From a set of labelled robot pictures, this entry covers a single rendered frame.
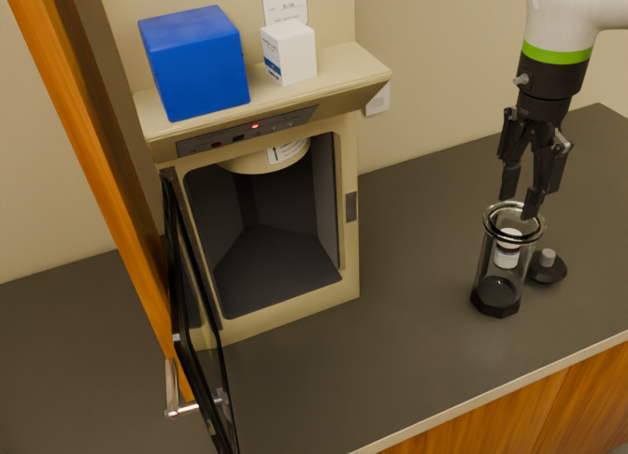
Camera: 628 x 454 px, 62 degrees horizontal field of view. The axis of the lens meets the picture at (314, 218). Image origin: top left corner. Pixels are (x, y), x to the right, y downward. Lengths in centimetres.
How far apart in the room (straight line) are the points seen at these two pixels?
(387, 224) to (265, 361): 47
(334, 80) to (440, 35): 78
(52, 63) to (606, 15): 65
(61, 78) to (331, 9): 36
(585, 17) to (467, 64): 77
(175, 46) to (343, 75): 22
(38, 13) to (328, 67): 34
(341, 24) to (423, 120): 79
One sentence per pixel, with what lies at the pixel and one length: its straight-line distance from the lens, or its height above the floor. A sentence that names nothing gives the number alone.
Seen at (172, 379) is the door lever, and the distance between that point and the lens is 75.
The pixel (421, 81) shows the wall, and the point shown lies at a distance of 146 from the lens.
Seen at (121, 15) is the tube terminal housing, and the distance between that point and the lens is 70.
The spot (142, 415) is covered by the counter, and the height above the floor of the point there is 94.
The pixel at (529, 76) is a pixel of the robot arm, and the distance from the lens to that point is 82.
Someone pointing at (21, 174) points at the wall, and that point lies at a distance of 129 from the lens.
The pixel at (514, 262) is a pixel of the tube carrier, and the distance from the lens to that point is 102.
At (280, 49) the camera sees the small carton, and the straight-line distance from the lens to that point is 66.
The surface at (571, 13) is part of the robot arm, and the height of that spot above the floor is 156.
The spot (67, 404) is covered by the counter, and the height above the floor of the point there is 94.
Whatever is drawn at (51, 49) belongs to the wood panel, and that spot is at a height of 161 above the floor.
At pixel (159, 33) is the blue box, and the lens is 64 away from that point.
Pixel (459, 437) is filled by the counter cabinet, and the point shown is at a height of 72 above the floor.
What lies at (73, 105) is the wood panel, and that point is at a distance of 64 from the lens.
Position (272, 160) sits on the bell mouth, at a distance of 85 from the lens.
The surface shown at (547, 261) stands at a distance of 120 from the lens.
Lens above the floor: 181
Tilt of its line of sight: 41 degrees down
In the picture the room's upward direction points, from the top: 5 degrees counter-clockwise
